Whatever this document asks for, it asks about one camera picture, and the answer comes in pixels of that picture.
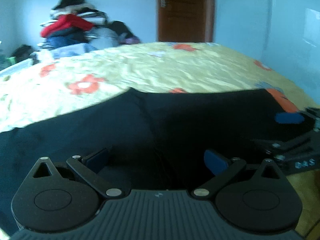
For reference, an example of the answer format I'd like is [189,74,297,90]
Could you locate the pile of clothes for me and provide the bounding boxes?
[38,0,140,50]

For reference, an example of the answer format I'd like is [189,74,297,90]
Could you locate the black bag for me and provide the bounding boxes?
[11,44,34,62]

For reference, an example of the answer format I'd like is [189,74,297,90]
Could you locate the brown wooden door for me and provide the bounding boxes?
[157,0,215,42]

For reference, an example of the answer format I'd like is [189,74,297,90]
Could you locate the black pants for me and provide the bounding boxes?
[1,89,312,235]

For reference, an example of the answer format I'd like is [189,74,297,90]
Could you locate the yellow floral quilt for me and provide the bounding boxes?
[1,42,319,239]

